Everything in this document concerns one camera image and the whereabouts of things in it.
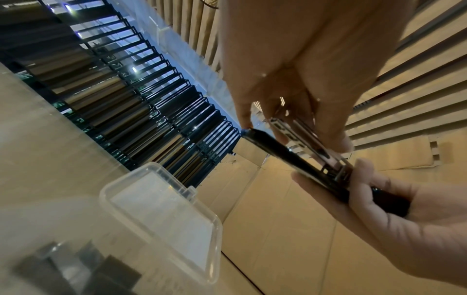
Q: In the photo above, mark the person's right hand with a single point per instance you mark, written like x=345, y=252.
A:
x=419, y=230

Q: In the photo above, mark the person's left hand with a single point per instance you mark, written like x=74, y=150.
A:
x=310, y=43

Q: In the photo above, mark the black stapler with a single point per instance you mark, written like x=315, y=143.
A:
x=281, y=149

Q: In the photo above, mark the pile of staples strips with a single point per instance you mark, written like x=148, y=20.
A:
x=91, y=273

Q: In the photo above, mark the clear plastic box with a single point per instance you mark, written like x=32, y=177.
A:
x=157, y=216

